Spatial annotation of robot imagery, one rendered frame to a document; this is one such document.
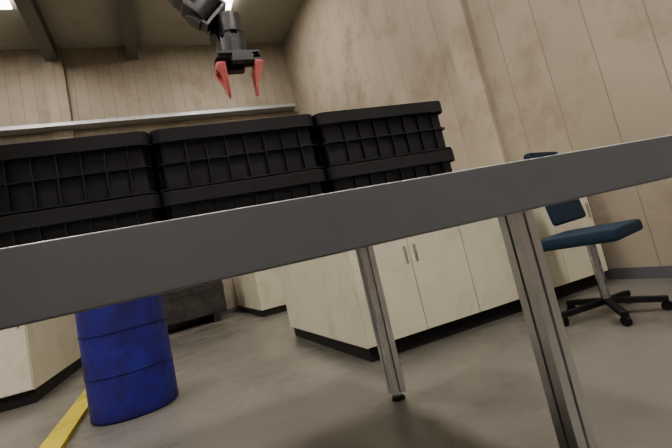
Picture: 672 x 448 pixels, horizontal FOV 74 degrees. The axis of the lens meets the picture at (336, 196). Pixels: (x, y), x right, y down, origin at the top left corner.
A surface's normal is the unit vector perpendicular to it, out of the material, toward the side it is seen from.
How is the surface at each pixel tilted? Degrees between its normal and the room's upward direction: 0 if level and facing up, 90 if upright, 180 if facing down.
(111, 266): 90
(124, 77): 90
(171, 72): 90
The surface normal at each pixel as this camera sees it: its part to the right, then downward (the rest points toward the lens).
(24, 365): 0.32, -0.18
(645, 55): -0.91, 0.16
